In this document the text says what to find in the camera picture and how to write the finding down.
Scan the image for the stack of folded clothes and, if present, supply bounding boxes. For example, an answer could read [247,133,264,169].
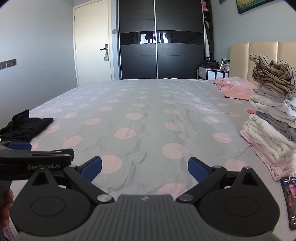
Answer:
[240,53,296,181]

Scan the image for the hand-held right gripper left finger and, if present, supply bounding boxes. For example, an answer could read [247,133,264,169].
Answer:
[23,156,115,204]

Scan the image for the beige padded headboard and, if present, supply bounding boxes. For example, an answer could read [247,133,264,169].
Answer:
[230,41,296,90]

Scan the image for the black sliding-door wardrobe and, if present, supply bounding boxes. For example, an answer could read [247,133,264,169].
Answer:
[117,0,206,80]

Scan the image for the black smartphone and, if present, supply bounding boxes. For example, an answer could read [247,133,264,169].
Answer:
[280,176,296,231]

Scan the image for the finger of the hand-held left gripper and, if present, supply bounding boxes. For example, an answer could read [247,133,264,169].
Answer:
[0,140,32,151]
[0,148,75,165]

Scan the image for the white nightstand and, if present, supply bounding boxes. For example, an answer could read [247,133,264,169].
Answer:
[198,67,229,80]

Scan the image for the hanging closet garments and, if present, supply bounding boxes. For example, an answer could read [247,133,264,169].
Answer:
[204,20,213,59]

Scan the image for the grey pink-dotted bed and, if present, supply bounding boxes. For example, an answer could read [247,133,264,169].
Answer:
[0,77,296,223]

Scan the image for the framed wall painting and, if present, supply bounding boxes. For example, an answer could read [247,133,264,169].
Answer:
[236,0,276,14]

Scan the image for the dark wall switch panel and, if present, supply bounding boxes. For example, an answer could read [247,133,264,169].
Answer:
[0,59,17,70]

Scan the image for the person's left hand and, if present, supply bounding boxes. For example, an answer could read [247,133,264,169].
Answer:
[0,189,15,229]

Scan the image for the cream door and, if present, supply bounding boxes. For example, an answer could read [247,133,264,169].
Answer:
[73,0,115,88]

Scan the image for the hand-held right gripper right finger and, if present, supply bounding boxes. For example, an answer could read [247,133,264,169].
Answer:
[176,157,269,204]

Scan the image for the black garment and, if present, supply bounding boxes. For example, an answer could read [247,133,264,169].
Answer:
[0,110,54,142]

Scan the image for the black bag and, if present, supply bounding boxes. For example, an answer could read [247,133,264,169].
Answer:
[199,59,220,69]

